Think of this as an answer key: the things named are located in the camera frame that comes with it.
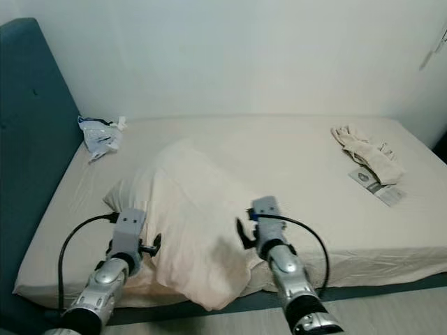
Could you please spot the cream white pillow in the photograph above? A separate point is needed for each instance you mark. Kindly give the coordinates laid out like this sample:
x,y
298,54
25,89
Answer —
x,y
185,206

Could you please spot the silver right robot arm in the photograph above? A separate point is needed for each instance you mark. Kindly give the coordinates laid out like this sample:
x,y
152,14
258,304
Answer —
x,y
293,279

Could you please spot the teal upholstered bed frame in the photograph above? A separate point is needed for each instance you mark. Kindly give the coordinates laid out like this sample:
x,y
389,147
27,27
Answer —
x,y
31,98

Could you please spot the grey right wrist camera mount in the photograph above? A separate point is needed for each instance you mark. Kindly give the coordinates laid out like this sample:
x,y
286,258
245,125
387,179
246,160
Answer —
x,y
267,218

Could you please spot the crumpled beige cloth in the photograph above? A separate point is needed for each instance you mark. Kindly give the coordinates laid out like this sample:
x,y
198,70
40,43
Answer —
x,y
370,153

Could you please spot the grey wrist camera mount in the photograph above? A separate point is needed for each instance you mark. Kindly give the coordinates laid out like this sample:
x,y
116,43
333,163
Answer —
x,y
267,218
130,227

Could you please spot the grey white printed booklet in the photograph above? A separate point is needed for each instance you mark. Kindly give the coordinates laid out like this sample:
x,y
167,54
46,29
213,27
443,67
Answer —
x,y
390,194

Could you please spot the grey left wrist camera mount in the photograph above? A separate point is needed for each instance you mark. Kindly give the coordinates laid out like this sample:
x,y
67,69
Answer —
x,y
130,227

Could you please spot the beige sheeted bed mattress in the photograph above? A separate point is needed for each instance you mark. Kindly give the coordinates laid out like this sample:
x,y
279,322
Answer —
x,y
293,160

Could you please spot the crumpled white blue plastic bag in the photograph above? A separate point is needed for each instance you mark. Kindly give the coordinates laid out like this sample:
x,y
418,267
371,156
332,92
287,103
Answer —
x,y
99,136

